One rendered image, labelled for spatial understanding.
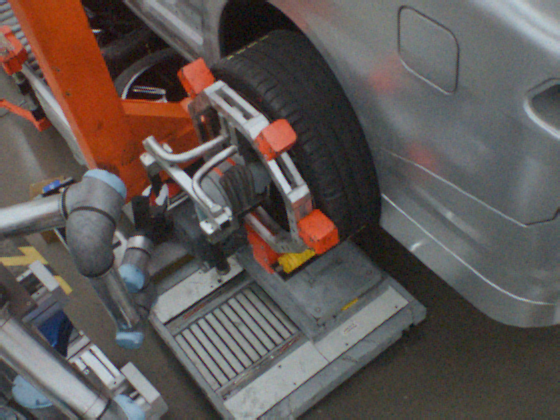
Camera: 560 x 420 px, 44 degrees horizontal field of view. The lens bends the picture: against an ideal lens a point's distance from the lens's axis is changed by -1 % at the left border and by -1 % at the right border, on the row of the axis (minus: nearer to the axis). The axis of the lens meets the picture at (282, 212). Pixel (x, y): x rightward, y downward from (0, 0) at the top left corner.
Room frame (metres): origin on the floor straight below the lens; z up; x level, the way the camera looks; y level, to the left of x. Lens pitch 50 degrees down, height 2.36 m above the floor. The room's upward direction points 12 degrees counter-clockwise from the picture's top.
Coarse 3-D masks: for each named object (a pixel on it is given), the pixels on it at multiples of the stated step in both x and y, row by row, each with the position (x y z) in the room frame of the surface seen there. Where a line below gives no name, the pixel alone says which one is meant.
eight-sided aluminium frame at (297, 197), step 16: (208, 96) 1.52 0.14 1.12; (224, 96) 1.53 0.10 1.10; (192, 112) 1.66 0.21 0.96; (208, 112) 1.68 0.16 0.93; (224, 112) 1.46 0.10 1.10; (256, 112) 1.41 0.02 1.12; (208, 128) 1.70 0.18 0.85; (240, 128) 1.39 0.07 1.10; (256, 128) 1.36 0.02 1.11; (208, 160) 1.65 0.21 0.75; (272, 160) 1.30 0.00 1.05; (288, 160) 1.30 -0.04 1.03; (272, 176) 1.28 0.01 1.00; (288, 176) 1.29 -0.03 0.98; (288, 192) 1.23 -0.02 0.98; (304, 192) 1.24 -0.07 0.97; (256, 208) 1.52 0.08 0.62; (288, 208) 1.23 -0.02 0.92; (304, 208) 1.24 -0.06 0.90; (256, 224) 1.45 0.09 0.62; (272, 224) 1.44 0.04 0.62; (272, 240) 1.37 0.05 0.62; (288, 240) 1.29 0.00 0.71
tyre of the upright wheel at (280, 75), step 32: (288, 32) 1.67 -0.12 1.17; (224, 64) 1.61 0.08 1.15; (256, 64) 1.55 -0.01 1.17; (288, 64) 1.51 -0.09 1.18; (320, 64) 1.50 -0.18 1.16; (256, 96) 1.46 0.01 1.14; (288, 96) 1.41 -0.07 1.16; (320, 96) 1.40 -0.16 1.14; (320, 128) 1.33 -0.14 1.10; (352, 128) 1.34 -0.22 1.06; (320, 160) 1.27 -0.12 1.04; (352, 160) 1.28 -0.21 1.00; (320, 192) 1.24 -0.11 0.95; (352, 192) 1.24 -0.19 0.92; (352, 224) 1.23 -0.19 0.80
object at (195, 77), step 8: (192, 64) 1.67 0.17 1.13; (200, 64) 1.67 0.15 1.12; (184, 72) 1.65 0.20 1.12; (192, 72) 1.65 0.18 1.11; (200, 72) 1.65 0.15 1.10; (208, 72) 1.66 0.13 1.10; (184, 80) 1.65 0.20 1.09; (192, 80) 1.63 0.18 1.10; (200, 80) 1.63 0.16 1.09; (208, 80) 1.64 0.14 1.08; (192, 88) 1.62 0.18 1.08; (200, 88) 1.62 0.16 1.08; (192, 96) 1.63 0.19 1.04
